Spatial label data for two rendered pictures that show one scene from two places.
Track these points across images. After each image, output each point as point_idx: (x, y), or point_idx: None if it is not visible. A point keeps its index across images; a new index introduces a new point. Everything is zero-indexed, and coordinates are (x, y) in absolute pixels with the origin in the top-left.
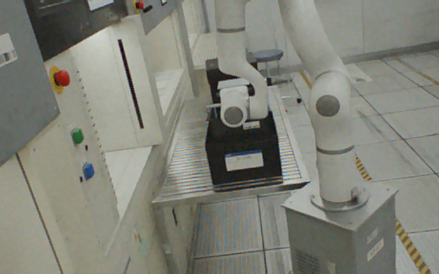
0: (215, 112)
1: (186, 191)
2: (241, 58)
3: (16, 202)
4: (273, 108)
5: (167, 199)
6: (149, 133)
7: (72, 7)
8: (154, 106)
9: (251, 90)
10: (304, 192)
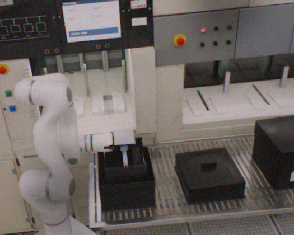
0: (203, 151)
1: (97, 163)
2: (60, 122)
3: None
4: (260, 201)
5: (89, 156)
6: (135, 121)
7: (38, 40)
8: (135, 109)
9: (111, 149)
10: (74, 223)
